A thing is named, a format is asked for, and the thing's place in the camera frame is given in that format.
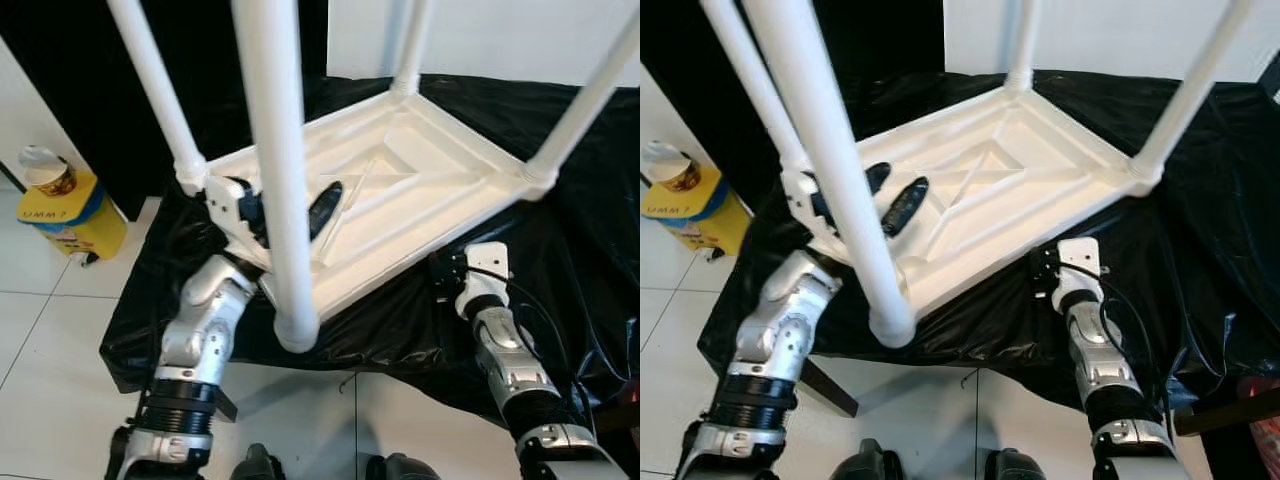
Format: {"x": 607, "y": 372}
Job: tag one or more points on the dark robot foot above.
{"x": 868, "y": 462}
{"x": 258, "y": 464}
{"x": 1015, "y": 466}
{"x": 400, "y": 468}

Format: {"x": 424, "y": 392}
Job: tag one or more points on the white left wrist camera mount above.
{"x": 225, "y": 210}
{"x": 800, "y": 200}

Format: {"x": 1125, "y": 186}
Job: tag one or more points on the pink plastic bag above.
{"x": 1268, "y": 445}

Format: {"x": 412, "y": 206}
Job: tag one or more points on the dark grey wall post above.
{"x": 1272, "y": 78}

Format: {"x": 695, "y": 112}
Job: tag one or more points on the dark left robot foot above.
{"x": 868, "y": 462}
{"x": 258, "y": 464}

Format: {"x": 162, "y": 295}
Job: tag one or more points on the dark right robot foot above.
{"x": 400, "y": 468}
{"x": 1015, "y": 466}

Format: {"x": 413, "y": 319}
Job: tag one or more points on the yellow blue cardboard box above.
{"x": 80, "y": 225}
{"x": 715, "y": 220}

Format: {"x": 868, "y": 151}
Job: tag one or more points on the black door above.
{"x": 60, "y": 60}
{"x": 670, "y": 50}

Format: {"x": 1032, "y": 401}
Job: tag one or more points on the black plastic table sheet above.
{"x": 400, "y": 320}
{"x": 1000, "y": 320}

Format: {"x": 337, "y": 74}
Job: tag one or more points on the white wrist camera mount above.
{"x": 1080, "y": 258}
{"x": 800, "y": 200}
{"x": 490, "y": 262}
{"x": 225, "y": 210}

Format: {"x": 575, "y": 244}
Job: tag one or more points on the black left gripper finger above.
{"x": 326, "y": 210}
{"x": 877, "y": 180}
{"x": 906, "y": 206}

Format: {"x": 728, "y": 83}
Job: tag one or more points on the dark wooden table leg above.
{"x": 225, "y": 406}
{"x": 830, "y": 387}
{"x": 1225, "y": 415}

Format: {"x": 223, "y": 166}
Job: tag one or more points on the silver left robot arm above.
{"x": 790, "y": 320}
{"x": 200, "y": 330}

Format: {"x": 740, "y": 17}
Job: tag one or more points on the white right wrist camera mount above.
{"x": 490, "y": 262}
{"x": 1080, "y": 258}

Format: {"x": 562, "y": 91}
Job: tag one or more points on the white brown paper cup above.
{"x": 48, "y": 172}
{"x": 672, "y": 165}

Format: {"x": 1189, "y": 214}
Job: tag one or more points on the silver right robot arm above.
{"x": 1095, "y": 360}
{"x": 505, "y": 360}

